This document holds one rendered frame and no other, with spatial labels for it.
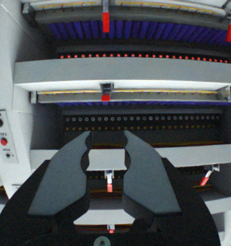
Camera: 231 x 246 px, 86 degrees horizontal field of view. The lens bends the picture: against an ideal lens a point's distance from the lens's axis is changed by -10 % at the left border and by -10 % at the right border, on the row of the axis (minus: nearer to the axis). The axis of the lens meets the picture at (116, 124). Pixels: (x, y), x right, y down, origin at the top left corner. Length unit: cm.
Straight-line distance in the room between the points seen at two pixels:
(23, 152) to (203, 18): 51
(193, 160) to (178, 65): 21
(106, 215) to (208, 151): 31
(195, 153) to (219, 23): 31
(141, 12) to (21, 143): 38
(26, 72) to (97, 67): 14
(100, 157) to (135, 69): 19
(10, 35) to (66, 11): 13
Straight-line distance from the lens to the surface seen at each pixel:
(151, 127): 46
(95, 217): 45
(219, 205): 54
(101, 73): 26
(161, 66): 29
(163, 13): 37
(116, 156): 31
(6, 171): 41
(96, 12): 36
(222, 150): 41
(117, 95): 31
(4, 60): 33
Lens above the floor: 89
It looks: 17 degrees up
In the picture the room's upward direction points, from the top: 180 degrees clockwise
